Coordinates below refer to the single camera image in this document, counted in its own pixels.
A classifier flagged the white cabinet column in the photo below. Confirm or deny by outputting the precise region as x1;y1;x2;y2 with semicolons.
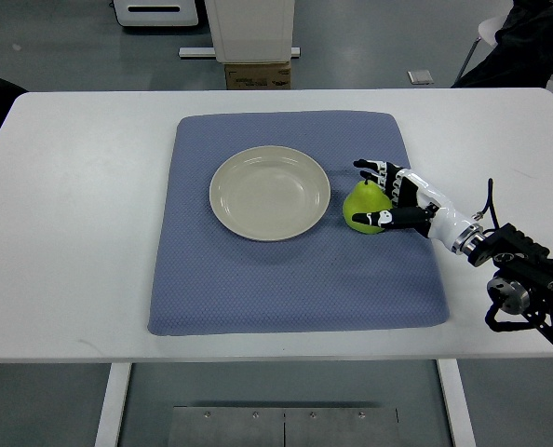
205;0;295;64

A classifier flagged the brown cardboard box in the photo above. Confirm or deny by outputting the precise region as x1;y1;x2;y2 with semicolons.
224;61;291;90

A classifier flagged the cream round plate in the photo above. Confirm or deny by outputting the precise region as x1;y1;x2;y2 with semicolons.
209;145;330;242

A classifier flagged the green pear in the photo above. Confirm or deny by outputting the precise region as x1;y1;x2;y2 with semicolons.
343;180;393;235

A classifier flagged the white machine with slot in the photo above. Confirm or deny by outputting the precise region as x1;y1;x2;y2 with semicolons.
112;0;199;27

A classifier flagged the blue textured mat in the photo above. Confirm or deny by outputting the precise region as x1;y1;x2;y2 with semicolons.
148;111;449;335

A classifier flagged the small grey floor plate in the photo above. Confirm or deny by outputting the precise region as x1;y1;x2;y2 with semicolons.
407;70;435;86

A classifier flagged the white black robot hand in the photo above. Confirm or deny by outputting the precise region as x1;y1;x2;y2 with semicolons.
352;159;484;255

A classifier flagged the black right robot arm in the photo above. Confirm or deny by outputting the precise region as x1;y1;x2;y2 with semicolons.
462;180;553;345

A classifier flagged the left white table leg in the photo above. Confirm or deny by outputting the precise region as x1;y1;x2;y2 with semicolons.
94;363;132;447

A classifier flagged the right white table leg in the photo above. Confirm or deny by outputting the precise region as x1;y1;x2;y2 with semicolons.
436;359;477;447

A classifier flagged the white chair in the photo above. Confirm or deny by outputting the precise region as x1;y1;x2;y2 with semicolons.
455;15;553;82

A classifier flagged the white table leg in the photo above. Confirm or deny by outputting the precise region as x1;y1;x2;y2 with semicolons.
436;359;477;447
94;363;132;447

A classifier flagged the person in black clothes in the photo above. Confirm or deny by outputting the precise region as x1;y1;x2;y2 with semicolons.
452;1;553;88

